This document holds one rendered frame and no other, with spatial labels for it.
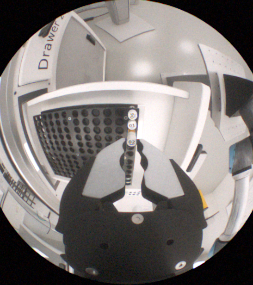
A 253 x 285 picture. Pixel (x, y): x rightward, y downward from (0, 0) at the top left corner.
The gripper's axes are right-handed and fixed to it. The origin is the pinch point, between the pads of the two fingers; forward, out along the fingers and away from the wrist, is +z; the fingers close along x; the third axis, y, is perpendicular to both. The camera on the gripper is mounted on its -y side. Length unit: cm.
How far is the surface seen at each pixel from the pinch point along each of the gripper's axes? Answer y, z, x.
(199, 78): -18, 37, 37
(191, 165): 7.0, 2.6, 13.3
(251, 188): 107, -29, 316
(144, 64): -32, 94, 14
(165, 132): 3.3, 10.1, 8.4
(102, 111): -2.4, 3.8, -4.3
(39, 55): -18.1, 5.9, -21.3
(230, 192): 179, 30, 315
